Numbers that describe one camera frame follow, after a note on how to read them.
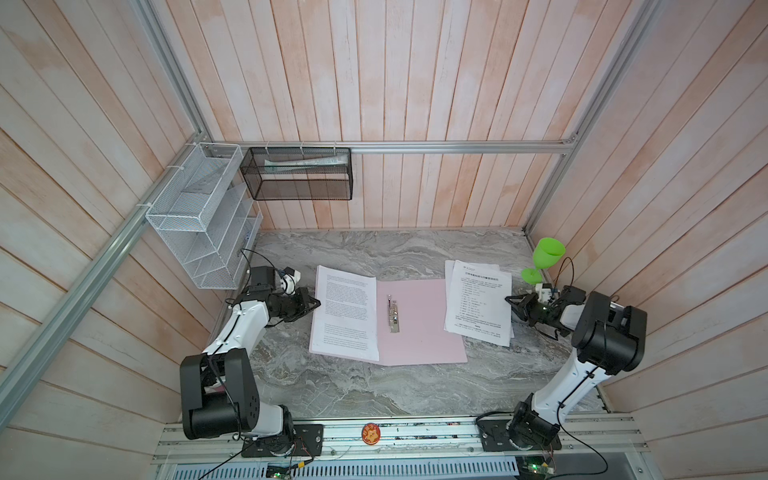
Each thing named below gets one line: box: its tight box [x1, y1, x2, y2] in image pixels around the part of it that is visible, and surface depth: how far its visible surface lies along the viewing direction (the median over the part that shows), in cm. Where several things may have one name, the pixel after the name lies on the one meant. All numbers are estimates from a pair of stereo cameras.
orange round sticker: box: [361, 422, 381, 446], surface depth 76 cm
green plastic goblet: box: [521, 237, 566, 285], surface depth 100 cm
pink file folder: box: [309, 279, 468, 367], surface depth 95 cm
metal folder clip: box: [388, 295, 400, 333], surface depth 97 cm
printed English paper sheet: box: [309, 265, 379, 362], surface depth 91 cm
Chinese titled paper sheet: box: [446, 260, 512, 347], surface depth 100 cm
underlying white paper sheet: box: [444, 260, 500, 297], surface depth 109 cm
